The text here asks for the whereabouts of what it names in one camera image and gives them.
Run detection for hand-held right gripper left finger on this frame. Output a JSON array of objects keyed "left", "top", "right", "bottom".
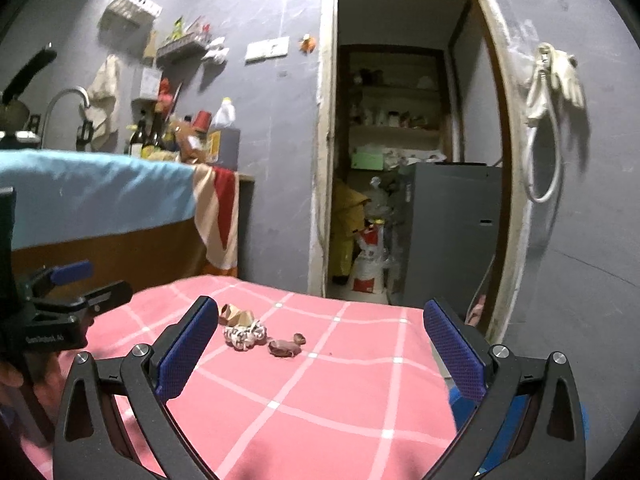
[{"left": 52, "top": 295, "right": 220, "bottom": 480}]

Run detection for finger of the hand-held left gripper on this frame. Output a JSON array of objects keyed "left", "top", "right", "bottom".
[
  {"left": 81, "top": 280, "right": 134, "bottom": 320},
  {"left": 20, "top": 260, "right": 95, "bottom": 302}
]

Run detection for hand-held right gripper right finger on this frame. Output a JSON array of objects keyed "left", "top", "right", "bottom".
[{"left": 422, "top": 297, "right": 587, "bottom": 480}]

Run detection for blue plastic basin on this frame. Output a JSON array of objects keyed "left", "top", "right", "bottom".
[{"left": 446, "top": 384, "right": 589, "bottom": 477}]

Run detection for person's left hand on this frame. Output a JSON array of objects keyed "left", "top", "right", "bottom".
[{"left": 0, "top": 360, "right": 26, "bottom": 389}]

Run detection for wooden cabinet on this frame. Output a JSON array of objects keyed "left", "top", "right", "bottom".
[{"left": 10, "top": 217, "right": 210, "bottom": 292}]

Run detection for pink slipper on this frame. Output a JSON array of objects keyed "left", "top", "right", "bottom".
[{"left": 465, "top": 294, "right": 487, "bottom": 326}]

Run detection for light blue cloth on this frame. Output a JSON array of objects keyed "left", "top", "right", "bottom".
[{"left": 0, "top": 150, "right": 197, "bottom": 252}]

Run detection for grey refrigerator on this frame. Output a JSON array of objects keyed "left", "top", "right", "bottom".
[{"left": 399, "top": 161, "right": 503, "bottom": 322}]

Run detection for white red sack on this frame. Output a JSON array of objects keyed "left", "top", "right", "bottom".
[{"left": 351, "top": 220, "right": 389, "bottom": 295}]

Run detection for pink checked cloth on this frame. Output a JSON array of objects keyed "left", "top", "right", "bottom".
[{"left": 0, "top": 275, "right": 459, "bottom": 480}]

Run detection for red beige striped towel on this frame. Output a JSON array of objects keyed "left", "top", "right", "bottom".
[{"left": 192, "top": 164, "right": 240, "bottom": 272}]

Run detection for dark glass bottle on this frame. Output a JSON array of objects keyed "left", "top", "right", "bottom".
[
  {"left": 129, "top": 117, "right": 149, "bottom": 157},
  {"left": 148, "top": 110, "right": 166, "bottom": 154}
]

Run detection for yellow bag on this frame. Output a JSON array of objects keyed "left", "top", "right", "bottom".
[{"left": 330, "top": 177, "right": 372, "bottom": 282}]

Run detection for clear plastic bag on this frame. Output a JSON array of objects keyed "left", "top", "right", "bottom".
[{"left": 369, "top": 175, "right": 402, "bottom": 222}]

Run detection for brown cardboard box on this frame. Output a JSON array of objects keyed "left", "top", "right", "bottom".
[{"left": 172, "top": 120, "right": 209, "bottom": 164}]

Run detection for metal faucet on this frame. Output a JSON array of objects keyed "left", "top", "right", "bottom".
[{"left": 41, "top": 87, "right": 91, "bottom": 151}]

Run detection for beige hanging cloth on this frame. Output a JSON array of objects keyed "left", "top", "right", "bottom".
[{"left": 87, "top": 54, "right": 124, "bottom": 151}]

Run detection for grey box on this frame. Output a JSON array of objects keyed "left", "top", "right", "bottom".
[{"left": 218, "top": 127, "right": 241, "bottom": 171}]

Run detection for red kitchen tool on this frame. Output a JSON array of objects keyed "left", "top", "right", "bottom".
[{"left": 157, "top": 78, "right": 176, "bottom": 116}]

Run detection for green box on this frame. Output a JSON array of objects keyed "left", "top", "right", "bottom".
[{"left": 351, "top": 151, "right": 385, "bottom": 171}]

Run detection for white plastic jug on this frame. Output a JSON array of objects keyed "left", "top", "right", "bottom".
[{"left": 209, "top": 97, "right": 237, "bottom": 131}]

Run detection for wooden pantry shelf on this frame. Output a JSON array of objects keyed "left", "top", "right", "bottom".
[{"left": 347, "top": 72, "right": 447, "bottom": 138}]

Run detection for white cloth on shelf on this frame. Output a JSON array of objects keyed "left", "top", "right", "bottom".
[{"left": 202, "top": 37, "right": 231, "bottom": 65}]

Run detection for white hanging gloves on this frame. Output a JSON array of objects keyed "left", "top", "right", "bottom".
[{"left": 524, "top": 42, "right": 587, "bottom": 129}]

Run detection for white wall box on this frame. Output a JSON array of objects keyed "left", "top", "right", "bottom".
[{"left": 140, "top": 67, "right": 164, "bottom": 99}]

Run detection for white looped hose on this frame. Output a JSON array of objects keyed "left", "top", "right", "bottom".
[{"left": 522, "top": 77, "right": 566, "bottom": 205}]

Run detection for grey wall shelf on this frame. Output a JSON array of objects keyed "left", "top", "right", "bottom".
[{"left": 156, "top": 35, "right": 212, "bottom": 69}]

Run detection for white door frame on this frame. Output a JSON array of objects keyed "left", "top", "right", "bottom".
[{"left": 306, "top": 0, "right": 532, "bottom": 345}]

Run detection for white wall rack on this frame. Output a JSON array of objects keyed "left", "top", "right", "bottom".
[{"left": 98, "top": 0, "right": 164, "bottom": 29}]

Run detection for white wall switch panel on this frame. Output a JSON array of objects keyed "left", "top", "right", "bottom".
[{"left": 245, "top": 36, "right": 291, "bottom": 65}]

